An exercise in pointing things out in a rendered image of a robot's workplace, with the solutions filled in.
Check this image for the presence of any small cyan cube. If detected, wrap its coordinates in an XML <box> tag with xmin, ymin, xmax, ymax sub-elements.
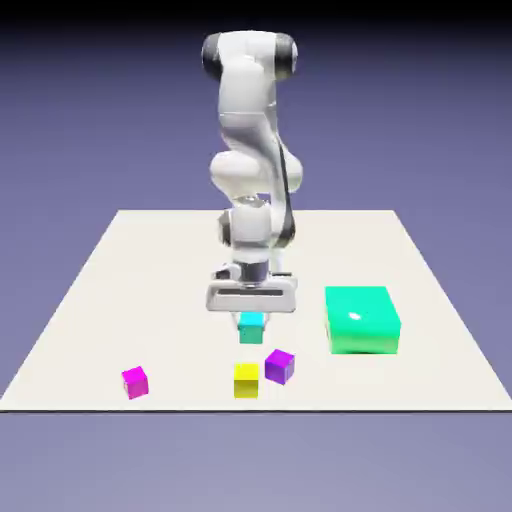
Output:
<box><xmin>237</xmin><ymin>312</ymin><xmax>266</xmax><ymax>346</ymax></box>

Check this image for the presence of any large green box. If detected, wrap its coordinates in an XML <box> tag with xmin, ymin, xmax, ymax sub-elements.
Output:
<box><xmin>324</xmin><ymin>285</ymin><xmax>402</xmax><ymax>356</ymax></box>

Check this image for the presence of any small yellow cube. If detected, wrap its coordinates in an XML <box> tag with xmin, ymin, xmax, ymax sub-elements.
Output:
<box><xmin>233</xmin><ymin>362</ymin><xmax>260</xmax><ymax>400</ymax></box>

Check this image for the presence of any small purple cube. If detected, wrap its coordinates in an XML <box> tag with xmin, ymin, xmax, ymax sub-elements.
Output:
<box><xmin>264</xmin><ymin>348</ymin><xmax>296</xmax><ymax>386</ymax></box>

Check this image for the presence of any small magenta cube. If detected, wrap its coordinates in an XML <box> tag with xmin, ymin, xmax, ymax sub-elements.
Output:
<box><xmin>121</xmin><ymin>365</ymin><xmax>150</xmax><ymax>400</ymax></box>

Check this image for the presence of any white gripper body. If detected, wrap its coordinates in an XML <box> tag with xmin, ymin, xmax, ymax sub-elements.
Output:
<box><xmin>205</xmin><ymin>274</ymin><xmax>299</xmax><ymax>314</ymax></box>

